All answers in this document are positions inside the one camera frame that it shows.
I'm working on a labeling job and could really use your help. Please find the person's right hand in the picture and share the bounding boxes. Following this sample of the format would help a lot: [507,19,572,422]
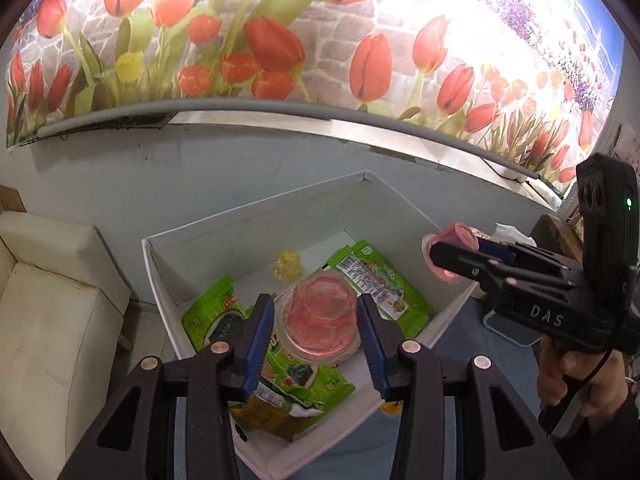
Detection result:
[537,335,631,418]

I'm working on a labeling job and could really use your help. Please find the person's right forearm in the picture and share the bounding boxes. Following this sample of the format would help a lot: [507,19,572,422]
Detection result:
[550,375,640,480]

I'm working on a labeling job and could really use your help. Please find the tissue pack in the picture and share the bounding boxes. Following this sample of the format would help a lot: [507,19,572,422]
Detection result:
[492,222,531,248]

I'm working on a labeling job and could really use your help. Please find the black white-rimmed desk clock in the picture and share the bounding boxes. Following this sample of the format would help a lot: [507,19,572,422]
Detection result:
[482,305,543,348]

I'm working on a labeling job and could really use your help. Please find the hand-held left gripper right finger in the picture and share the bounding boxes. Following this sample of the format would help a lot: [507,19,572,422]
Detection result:
[355,292,573,480]

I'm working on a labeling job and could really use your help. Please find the pink jelly cup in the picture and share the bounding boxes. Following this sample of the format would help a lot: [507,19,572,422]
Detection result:
[420,222,481,283]
[274,274,363,366]

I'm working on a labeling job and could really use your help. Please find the cream leather sofa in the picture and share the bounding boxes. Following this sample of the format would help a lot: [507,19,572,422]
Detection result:
[0,210,132,441]

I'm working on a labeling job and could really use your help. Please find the blue tablecloth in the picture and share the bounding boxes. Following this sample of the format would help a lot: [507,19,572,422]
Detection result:
[345,297,546,480]

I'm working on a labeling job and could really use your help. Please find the tulip print wall poster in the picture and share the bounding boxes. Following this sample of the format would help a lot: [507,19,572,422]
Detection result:
[5,0,626,198]

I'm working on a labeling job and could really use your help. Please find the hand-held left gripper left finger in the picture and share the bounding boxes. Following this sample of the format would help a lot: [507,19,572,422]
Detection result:
[57,292,276,480]

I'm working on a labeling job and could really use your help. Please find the white cardboard box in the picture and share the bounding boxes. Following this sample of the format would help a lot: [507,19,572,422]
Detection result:
[141,170,480,468]

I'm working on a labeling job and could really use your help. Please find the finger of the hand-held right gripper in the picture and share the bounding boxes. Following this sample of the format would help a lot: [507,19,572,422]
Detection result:
[477,239,566,274]
[430,241,581,307]

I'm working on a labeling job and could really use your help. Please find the brown cardboard piece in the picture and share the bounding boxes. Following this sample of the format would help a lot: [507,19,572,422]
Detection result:
[0,185,25,213]

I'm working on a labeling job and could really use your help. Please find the yellow jelly cup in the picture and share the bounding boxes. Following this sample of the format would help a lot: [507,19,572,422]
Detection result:
[272,251,306,282]

